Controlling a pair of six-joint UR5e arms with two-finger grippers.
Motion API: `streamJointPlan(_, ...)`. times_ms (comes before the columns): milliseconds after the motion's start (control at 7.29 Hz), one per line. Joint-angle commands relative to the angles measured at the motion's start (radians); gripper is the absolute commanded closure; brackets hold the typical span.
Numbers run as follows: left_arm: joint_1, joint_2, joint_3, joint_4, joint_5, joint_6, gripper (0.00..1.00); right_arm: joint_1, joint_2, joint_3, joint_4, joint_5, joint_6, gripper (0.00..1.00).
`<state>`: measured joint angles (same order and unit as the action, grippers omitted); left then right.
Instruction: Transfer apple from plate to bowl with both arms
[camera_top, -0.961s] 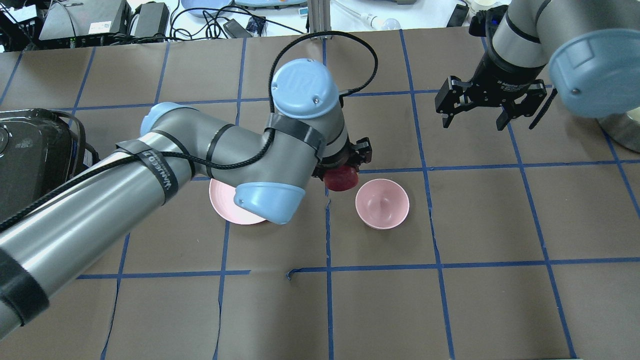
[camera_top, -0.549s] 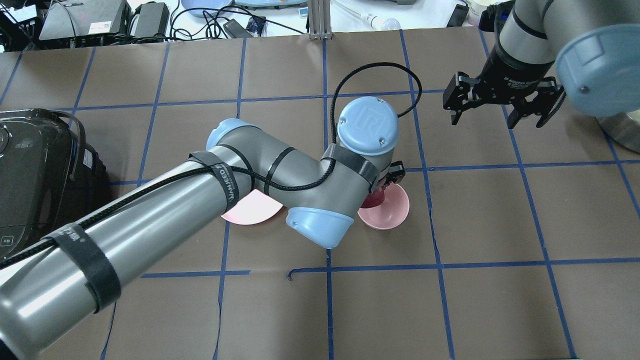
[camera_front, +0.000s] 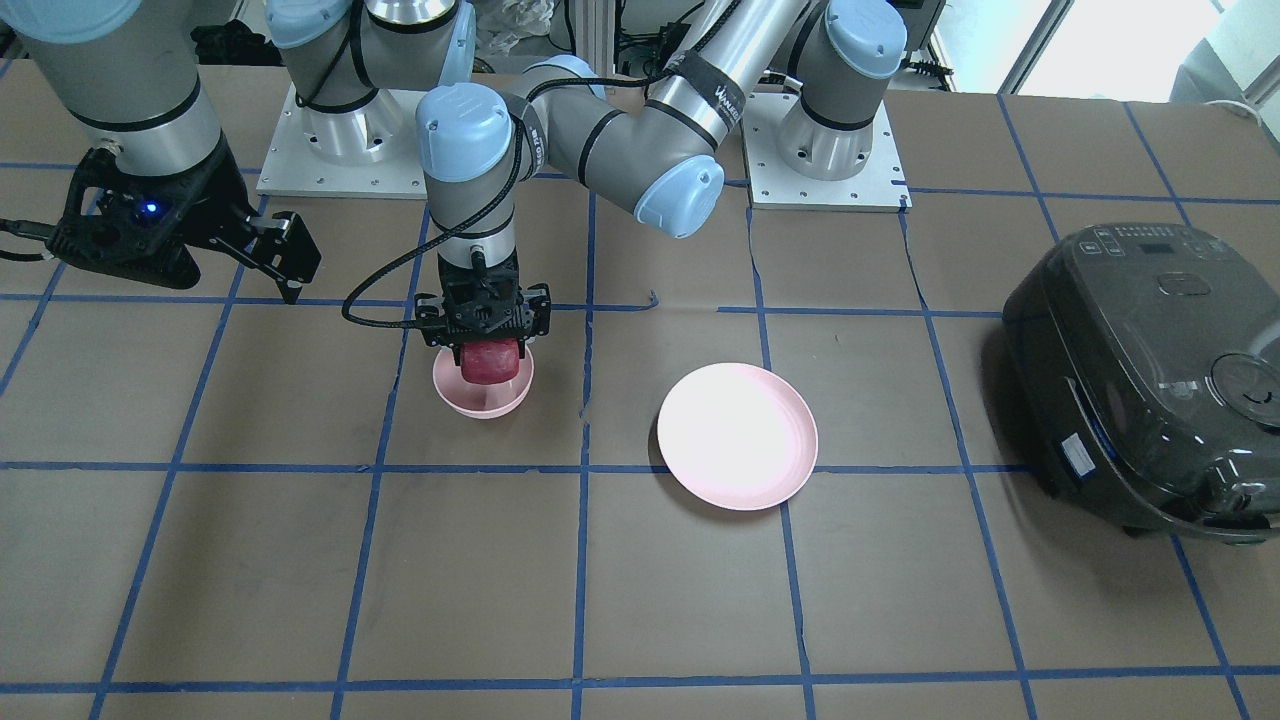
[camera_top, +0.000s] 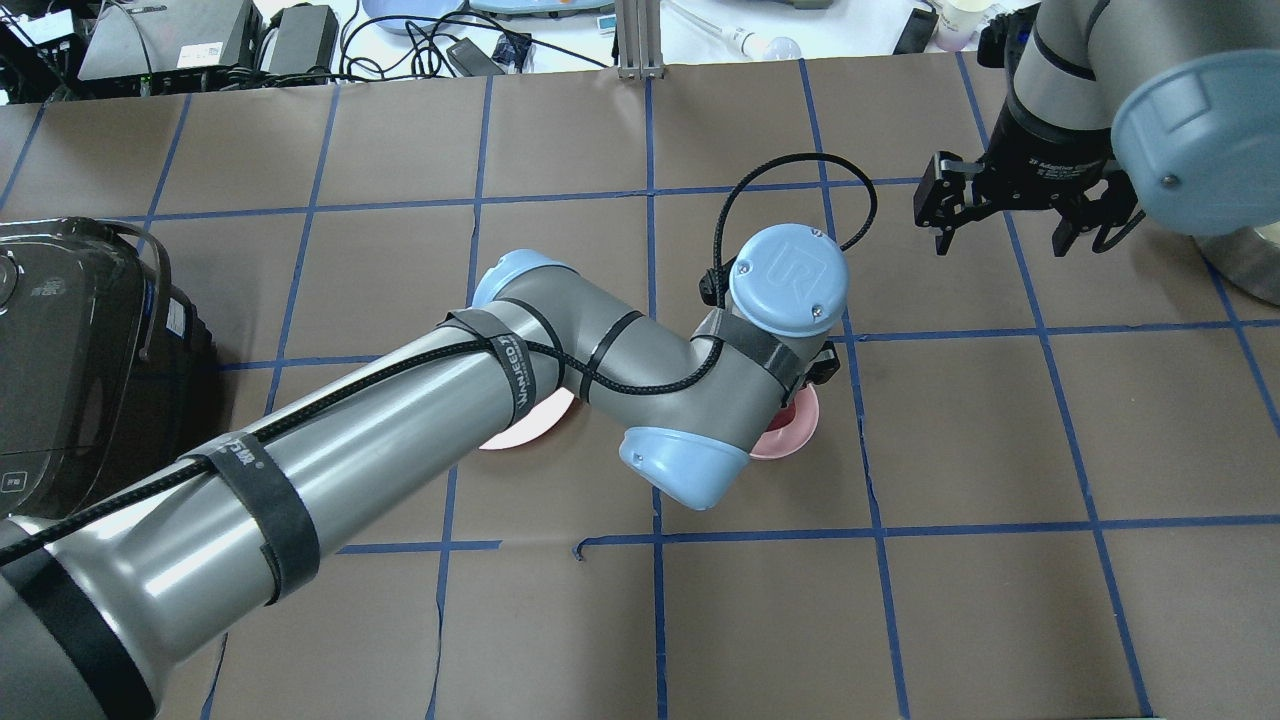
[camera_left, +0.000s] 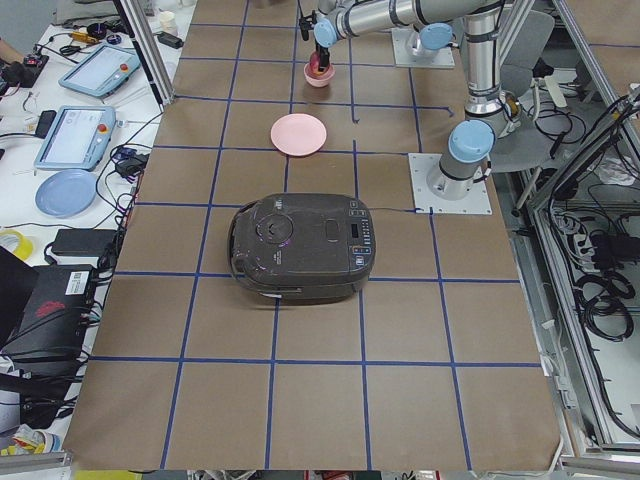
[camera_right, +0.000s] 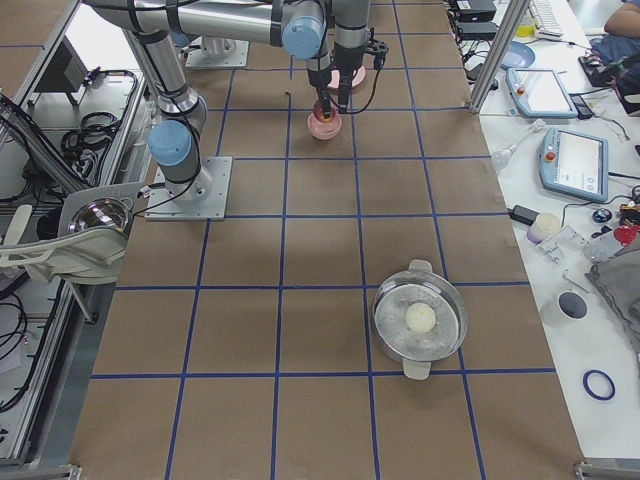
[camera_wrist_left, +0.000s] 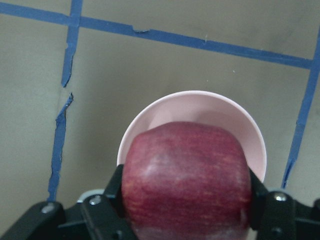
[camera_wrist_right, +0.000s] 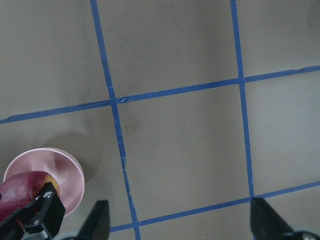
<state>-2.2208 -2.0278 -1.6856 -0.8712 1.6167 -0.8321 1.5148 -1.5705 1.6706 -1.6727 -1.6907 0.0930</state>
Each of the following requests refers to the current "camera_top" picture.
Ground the black power adapter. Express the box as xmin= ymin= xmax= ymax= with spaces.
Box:
xmin=445 ymin=38 xmax=506 ymax=77

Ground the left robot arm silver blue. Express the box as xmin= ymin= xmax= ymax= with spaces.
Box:
xmin=1 ymin=224 xmax=849 ymax=719

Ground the black rice cooker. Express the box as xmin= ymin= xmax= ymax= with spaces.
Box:
xmin=1 ymin=217 xmax=216 ymax=519

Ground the blue plate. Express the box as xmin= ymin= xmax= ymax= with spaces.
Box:
xmin=360 ymin=0 xmax=468 ymax=37

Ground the steel steamer pot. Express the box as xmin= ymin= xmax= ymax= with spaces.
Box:
xmin=1193 ymin=222 xmax=1279 ymax=307

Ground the white purple cup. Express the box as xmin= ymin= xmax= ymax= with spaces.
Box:
xmin=933 ymin=0 xmax=996 ymax=53

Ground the pink bowl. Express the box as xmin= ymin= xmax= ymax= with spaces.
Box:
xmin=749 ymin=386 xmax=820 ymax=461

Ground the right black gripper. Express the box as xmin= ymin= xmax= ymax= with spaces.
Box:
xmin=913 ymin=100 xmax=1146 ymax=258

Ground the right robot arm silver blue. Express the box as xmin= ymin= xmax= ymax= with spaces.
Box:
xmin=913 ymin=1 xmax=1279 ymax=258

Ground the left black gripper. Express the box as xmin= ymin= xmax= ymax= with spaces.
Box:
xmin=790 ymin=340 xmax=841 ymax=398

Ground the aluminium frame post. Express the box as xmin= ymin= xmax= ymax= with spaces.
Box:
xmin=614 ymin=0 xmax=666 ymax=79

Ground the pink plate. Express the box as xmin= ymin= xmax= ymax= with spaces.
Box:
xmin=479 ymin=389 xmax=576 ymax=452

